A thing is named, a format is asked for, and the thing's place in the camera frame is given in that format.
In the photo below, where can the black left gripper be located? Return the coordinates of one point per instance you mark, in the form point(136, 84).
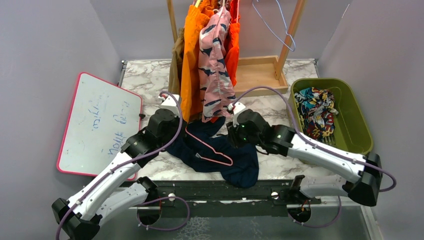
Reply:
point(182, 133)

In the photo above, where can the navy blue shorts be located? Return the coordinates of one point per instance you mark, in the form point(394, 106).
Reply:
point(205, 152)

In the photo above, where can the pink framed whiteboard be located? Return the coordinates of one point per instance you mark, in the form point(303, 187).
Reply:
point(101, 118)

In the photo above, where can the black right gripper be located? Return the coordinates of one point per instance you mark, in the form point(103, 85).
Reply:
point(232, 131)

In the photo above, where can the red orange shorts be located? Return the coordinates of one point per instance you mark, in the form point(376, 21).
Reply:
point(232, 44)

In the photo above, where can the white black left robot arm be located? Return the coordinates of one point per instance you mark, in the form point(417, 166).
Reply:
point(82, 215)

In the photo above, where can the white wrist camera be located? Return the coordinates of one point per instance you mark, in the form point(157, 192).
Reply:
point(236, 108)
point(170, 102)

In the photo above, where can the wooden clothes rack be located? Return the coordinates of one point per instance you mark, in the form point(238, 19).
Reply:
point(268, 70)

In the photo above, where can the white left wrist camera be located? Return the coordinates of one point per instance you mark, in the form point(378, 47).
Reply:
point(170, 102)

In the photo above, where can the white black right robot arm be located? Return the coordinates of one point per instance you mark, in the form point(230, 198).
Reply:
point(356, 176)

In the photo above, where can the colourful comic print shorts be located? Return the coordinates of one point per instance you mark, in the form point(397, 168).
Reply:
point(316, 109)

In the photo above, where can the pink shark print shorts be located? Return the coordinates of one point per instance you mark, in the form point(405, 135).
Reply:
point(216, 87)

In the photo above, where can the tan brown shorts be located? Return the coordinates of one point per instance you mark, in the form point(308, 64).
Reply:
point(175, 70)

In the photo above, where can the olive green plastic basket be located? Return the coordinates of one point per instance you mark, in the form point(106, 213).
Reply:
point(351, 132)

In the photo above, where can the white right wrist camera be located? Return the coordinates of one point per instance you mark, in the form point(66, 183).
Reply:
point(236, 108)

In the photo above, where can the light blue wire hanger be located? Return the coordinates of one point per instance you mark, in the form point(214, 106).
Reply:
point(272, 15)

